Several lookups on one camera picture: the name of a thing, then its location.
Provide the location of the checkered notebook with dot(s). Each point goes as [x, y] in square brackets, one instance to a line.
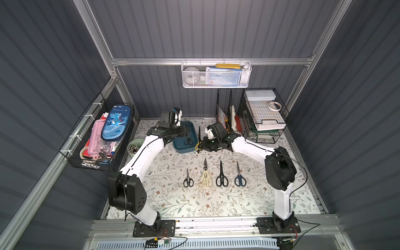
[266, 111]

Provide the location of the black wire wall basket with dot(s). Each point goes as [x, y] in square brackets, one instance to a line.
[111, 154]

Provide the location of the red book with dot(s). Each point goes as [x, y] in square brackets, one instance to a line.
[237, 124]

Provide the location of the cream kitchen shears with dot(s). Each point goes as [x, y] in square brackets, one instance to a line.
[205, 180]

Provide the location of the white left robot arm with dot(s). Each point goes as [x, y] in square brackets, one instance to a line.
[125, 188]

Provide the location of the white mesh hanging basket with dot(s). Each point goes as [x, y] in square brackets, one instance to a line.
[246, 68]

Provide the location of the light blue pencil box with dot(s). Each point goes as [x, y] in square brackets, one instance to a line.
[260, 95]

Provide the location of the blue handled scissors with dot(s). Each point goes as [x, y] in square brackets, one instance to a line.
[239, 180]

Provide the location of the green pen cup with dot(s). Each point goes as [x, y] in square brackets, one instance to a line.
[134, 146]

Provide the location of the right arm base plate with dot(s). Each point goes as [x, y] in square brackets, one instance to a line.
[275, 225]

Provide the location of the black handled scissors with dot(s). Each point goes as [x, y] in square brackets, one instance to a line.
[221, 179]

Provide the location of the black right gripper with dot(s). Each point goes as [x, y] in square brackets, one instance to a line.
[207, 145]

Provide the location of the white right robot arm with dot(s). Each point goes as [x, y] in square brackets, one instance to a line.
[279, 167]

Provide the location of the pink pencil case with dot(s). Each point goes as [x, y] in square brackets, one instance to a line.
[95, 140]

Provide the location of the white tape roll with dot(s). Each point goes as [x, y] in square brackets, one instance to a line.
[191, 75]

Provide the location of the white paper stack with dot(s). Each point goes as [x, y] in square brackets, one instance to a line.
[270, 126]

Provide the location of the blue shark pencil case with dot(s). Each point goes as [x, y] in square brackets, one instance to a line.
[117, 123]

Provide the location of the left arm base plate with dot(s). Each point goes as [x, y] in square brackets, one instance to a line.
[159, 229]

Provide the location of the black wire desk organizer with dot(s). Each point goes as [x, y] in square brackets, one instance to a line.
[231, 102]

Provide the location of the blue card pack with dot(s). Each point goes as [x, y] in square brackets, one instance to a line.
[222, 77]

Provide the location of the small black scissors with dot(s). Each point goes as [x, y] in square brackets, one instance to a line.
[188, 181]

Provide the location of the yellow black scissors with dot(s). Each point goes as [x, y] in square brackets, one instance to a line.
[198, 146]

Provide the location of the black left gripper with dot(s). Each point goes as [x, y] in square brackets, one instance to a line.
[174, 132]

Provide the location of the teal storage box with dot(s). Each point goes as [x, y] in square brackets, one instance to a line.
[188, 143]

